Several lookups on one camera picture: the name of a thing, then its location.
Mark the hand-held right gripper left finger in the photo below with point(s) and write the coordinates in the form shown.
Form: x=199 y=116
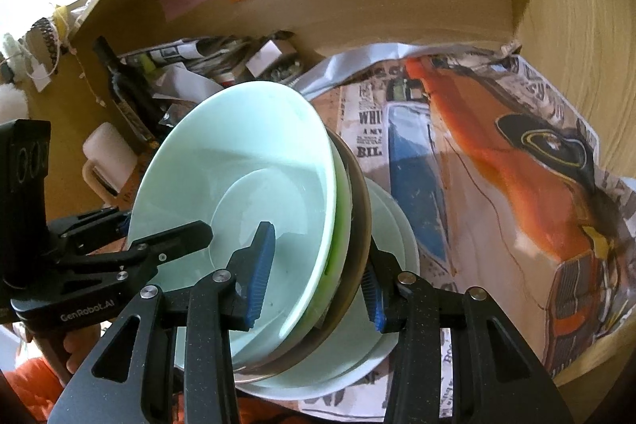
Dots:
x=261 y=270

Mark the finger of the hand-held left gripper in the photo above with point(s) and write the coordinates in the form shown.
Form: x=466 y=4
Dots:
x=169 y=241
x=89 y=225

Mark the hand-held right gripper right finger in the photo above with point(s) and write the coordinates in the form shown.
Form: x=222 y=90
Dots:
x=370 y=295

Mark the mint green plate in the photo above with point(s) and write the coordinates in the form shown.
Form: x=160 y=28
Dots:
x=397 y=255

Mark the white bowl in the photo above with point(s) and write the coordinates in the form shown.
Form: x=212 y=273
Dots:
x=198 y=185

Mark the pink bowl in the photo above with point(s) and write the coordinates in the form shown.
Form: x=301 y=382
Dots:
x=358 y=215

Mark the person's left hand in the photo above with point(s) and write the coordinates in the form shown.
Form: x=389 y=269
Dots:
x=62 y=349

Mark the white fluffy puff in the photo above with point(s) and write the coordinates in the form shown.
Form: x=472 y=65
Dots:
x=10 y=103

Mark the white paper tag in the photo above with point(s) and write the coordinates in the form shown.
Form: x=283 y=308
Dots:
x=42 y=82

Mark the dark wine bottle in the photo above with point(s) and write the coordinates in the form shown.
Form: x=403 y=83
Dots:
x=124 y=91

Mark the newspaper print paper mat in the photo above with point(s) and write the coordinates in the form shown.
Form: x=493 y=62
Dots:
x=497 y=205

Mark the orange garment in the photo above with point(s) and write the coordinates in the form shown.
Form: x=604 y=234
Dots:
x=30 y=387

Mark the beaded headband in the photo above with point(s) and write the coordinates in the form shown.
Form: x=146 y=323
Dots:
x=47 y=31

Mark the small bowl of beads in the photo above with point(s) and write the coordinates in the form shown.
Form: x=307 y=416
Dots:
x=288 y=71

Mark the white card box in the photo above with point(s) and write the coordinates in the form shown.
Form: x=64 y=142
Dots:
x=268 y=54

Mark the white paper sheet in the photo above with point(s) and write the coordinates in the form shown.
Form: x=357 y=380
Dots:
x=348 y=64

